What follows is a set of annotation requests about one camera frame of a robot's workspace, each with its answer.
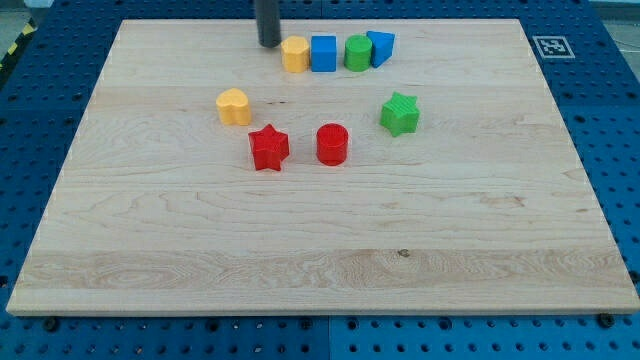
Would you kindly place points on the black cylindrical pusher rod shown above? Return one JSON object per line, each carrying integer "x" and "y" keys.
{"x": 267, "y": 13}

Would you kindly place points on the blue cube block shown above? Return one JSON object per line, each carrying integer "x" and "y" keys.
{"x": 323, "y": 53}

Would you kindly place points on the blue triangle block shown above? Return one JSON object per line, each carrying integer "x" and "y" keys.
{"x": 382, "y": 47}

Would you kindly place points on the wooden board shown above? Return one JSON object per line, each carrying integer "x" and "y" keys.
{"x": 485, "y": 209}

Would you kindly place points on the yellow hexagon block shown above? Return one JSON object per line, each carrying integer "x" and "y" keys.
{"x": 295, "y": 53}

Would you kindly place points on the red star block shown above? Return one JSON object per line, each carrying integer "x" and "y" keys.
{"x": 269, "y": 148}

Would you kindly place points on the green cylinder block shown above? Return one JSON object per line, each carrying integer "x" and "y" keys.
{"x": 358, "y": 50}

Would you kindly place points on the green star block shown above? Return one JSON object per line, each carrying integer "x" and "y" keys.
{"x": 400, "y": 114}

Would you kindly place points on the yellow heart block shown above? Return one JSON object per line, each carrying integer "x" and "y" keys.
{"x": 234, "y": 107}

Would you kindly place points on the white fiducial marker tag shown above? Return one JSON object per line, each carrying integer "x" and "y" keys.
{"x": 553, "y": 47}

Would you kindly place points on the red cylinder block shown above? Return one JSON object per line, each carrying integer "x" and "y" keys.
{"x": 332, "y": 144}

